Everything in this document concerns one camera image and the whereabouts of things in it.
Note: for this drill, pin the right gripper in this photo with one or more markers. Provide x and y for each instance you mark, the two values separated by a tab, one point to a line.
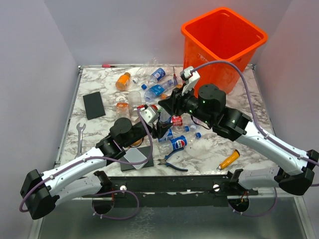
173	103

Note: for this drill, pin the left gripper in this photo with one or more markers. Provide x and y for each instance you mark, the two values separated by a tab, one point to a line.
161	129

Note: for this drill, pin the large crushed orange bottle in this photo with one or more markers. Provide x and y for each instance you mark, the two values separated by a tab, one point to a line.
164	95

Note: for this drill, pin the blue pepsi bottle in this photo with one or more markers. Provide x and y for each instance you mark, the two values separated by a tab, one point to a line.
167	136
173	144

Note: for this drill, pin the red label bottle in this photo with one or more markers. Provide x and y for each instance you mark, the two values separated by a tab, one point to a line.
177	120

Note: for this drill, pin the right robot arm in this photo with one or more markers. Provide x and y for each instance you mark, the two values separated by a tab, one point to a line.
293	172

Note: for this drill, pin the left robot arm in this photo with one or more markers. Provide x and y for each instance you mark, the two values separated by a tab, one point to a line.
42	192

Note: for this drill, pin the orange plastic bin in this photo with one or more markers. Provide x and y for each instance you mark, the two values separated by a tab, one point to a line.
220	35

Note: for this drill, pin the blue label water bottle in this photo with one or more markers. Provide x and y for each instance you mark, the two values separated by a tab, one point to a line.
157	90

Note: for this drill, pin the red screwdriver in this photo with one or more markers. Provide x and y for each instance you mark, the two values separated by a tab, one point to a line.
174	77

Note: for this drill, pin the clear crushed bottle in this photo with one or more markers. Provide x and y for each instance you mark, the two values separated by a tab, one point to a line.
190	126

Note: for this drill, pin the blue label bottle top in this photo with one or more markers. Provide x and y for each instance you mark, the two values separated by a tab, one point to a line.
157	75

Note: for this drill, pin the clear plastic cup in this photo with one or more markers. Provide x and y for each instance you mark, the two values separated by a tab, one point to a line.
134	99

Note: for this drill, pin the white rounded box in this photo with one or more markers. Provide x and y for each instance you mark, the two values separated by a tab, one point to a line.
133	155

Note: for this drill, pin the tall orange label bottle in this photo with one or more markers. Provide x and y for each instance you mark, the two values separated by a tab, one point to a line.
122	109

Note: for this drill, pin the small orange juice bottle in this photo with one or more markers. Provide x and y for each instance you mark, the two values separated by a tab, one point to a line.
123	81

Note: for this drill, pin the black foam pad upper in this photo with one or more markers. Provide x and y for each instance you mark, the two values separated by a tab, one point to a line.
93	104

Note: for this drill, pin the red pen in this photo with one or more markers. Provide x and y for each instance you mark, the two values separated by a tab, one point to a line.
108	66

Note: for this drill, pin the silver wrench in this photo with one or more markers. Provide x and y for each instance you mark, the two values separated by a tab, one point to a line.
80	139

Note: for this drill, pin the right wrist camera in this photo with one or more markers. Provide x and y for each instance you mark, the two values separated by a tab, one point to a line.
190	77

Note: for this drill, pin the blue handle pliers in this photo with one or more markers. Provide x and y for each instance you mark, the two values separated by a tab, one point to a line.
166	161

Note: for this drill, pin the yellow handle utility knife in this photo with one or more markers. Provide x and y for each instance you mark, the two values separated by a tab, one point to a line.
229	160

